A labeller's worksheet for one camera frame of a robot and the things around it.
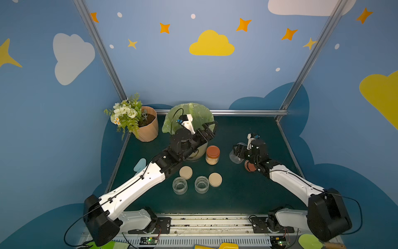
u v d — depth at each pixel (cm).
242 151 78
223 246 69
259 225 75
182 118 60
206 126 57
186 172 91
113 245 68
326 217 41
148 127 93
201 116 94
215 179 89
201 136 57
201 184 88
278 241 71
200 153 94
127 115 83
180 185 87
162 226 74
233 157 90
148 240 71
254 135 78
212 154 89
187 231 73
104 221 37
